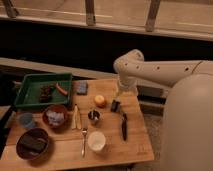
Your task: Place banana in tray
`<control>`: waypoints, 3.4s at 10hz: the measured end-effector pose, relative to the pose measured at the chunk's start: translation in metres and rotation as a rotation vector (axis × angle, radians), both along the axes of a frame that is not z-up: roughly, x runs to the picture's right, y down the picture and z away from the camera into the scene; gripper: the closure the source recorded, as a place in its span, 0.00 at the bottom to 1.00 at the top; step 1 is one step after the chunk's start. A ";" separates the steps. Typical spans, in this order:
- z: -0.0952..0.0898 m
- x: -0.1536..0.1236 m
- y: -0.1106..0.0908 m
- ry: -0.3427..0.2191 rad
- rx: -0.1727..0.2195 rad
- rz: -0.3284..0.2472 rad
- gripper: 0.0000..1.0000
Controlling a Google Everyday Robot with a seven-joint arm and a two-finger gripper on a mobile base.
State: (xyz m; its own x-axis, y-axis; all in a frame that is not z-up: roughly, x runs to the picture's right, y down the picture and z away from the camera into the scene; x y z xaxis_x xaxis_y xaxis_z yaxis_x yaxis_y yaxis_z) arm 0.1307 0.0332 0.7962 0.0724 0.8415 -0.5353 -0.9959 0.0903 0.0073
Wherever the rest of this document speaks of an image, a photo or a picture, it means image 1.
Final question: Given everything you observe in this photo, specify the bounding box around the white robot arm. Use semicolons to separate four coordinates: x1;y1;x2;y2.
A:
113;49;213;171

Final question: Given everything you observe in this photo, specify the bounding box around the green plastic tray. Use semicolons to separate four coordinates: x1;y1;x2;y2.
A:
14;73;72;110

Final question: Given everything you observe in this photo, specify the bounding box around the small black box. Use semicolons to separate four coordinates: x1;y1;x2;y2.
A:
111;100;120;112

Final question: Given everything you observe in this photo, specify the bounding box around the orange fruit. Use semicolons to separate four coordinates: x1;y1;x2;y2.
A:
94;95;106;107

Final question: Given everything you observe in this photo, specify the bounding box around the small metal cup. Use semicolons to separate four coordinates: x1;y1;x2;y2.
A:
88;110;100;125

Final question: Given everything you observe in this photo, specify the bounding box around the metal fork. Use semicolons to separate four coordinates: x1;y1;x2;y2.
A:
81;127;88;157

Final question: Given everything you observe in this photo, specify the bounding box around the white cup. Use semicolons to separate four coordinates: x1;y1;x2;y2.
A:
88;131;106;153

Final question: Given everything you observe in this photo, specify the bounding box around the red sausage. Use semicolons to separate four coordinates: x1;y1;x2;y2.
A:
55;83;68;96

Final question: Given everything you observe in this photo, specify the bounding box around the brown bowl with white cloth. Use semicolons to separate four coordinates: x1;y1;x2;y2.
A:
42;104;68;128

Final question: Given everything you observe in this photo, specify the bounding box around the dark grape bunch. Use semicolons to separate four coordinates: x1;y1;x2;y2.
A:
39;85;55;103

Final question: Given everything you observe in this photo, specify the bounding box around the blue plastic cup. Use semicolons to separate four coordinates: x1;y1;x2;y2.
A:
18;113;36;129

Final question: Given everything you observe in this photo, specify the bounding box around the brown bowl with dark item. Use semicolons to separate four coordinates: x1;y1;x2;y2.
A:
16;128;49;160

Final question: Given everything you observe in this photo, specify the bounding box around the black handled knife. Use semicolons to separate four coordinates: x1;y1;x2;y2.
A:
121;113;127;141

